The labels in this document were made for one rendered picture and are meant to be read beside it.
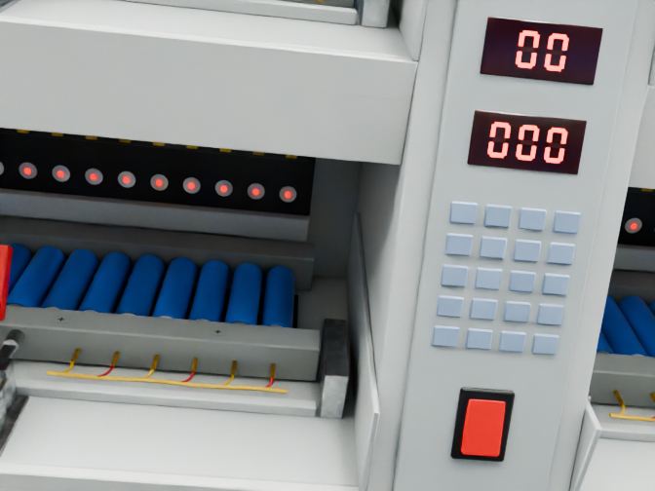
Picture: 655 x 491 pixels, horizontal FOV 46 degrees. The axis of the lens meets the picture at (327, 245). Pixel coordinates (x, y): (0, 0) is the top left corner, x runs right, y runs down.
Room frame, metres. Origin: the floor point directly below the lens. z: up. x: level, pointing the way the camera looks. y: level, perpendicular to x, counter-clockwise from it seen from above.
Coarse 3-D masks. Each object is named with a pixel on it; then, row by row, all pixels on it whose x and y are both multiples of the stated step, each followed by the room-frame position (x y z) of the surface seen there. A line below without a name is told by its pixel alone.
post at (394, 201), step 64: (448, 0) 0.31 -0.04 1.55; (640, 0) 0.32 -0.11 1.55; (640, 64) 0.32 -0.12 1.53; (384, 192) 0.37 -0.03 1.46; (384, 256) 0.34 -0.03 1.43; (384, 320) 0.32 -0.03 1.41; (384, 384) 0.31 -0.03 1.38; (576, 384) 0.32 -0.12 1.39; (384, 448) 0.31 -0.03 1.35; (576, 448) 0.32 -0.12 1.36
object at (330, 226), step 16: (320, 160) 0.51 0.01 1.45; (336, 160) 0.51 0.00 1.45; (320, 176) 0.51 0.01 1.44; (336, 176) 0.51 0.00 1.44; (352, 176) 0.51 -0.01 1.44; (320, 192) 0.51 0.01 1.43; (336, 192) 0.51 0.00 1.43; (352, 192) 0.51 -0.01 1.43; (320, 208) 0.51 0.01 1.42; (336, 208) 0.51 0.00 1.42; (352, 208) 0.51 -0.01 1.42; (96, 224) 0.50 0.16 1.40; (320, 224) 0.51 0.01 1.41; (336, 224) 0.51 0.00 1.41; (352, 224) 0.51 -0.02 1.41; (272, 240) 0.51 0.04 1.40; (288, 240) 0.51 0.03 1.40; (320, 240) 0.51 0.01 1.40; (336, 240) 0.51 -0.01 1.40; (320, 256) 0.51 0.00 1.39; (336, 256) 0.51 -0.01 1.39; (320, 272) 0.51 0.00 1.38; (336, 272) 0.51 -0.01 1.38; (640, 272) 0.52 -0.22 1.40
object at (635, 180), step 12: (648, 84) 0.32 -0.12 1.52; (648, 96) 0.32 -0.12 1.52; (648, 108) 0.32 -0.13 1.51; (648, 120) 0.32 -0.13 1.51; (648, 132) 0.32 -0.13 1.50; (636, 144) 0.33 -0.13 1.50; (648, 144) 0.33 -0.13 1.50; (636, 156) 0.33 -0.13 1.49; (648, 156) 0.33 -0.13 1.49; (636, 168) 0.33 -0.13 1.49; (648, 168) 0.33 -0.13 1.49; (636, 180) 0.33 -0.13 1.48; (648, 180) 0.33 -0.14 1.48
